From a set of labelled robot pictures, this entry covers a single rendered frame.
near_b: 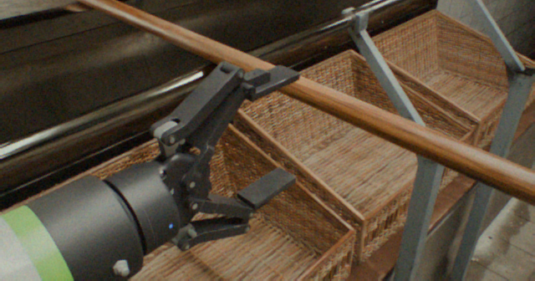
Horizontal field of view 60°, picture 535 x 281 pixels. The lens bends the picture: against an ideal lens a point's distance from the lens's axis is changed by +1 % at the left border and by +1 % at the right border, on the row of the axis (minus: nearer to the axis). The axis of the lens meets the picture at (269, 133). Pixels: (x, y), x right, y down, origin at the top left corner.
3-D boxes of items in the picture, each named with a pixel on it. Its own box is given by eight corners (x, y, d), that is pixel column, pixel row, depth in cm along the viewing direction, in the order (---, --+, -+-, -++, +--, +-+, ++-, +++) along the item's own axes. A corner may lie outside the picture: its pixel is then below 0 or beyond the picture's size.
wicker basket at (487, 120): (348, 110, 176) (355, 42, 161) (422, 66, 210) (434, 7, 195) (471, 163, 148) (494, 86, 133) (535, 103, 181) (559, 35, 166)
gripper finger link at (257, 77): (222, 94, 43) (221, 64, 42) (260, 77, 46) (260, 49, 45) (233, 99, 42) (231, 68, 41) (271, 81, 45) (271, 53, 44)
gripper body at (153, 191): (86, 162, 39) (176, 122, 45) (105, 235, 43) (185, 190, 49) (134, 202, 34) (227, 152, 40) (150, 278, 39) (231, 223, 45)
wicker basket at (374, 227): (229, 181, 140) (224, 101, 125) (343, 114, 173) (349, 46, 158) (359, 271, 111) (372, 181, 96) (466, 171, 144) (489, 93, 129)
